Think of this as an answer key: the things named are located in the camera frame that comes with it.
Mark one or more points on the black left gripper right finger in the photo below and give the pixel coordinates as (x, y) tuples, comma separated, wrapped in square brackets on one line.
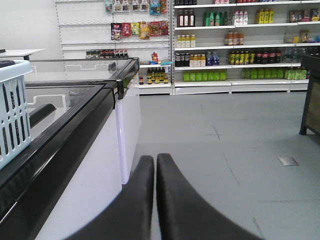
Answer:
[(183, 214)]

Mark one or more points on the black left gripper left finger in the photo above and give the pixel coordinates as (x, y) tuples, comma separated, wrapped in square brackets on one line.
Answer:
[(129, 215)]

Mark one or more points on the light blue plastic basket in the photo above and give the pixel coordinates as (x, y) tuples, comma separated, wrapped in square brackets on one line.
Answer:
[(15, 129)]

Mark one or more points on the near black-rimmed chest freezer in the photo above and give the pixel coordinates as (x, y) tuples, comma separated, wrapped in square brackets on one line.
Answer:
[(69, 119)]

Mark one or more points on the black-rimmed chest freezer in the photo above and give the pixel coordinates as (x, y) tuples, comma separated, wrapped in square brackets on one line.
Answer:
[(100, 70), (69, 119)]

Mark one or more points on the metal floor socket plate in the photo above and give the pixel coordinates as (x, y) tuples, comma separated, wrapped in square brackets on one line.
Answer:
[(288, 161)]

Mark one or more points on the far black-rimmed chest freezer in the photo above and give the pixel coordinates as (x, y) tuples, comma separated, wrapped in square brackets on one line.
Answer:
[(100, 70)]

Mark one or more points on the dark wooden display stand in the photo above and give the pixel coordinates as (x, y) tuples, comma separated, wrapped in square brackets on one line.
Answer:
[(311, 112)]

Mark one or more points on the white supermarket shelving unit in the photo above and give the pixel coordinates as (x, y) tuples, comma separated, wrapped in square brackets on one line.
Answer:
[(229, 46)]

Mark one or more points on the white pegboard shelving unit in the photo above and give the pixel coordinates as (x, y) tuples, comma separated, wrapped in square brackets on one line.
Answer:
[(92, 29)]

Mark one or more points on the white table top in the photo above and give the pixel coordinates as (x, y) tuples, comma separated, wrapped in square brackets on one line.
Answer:
[(20, 53)]

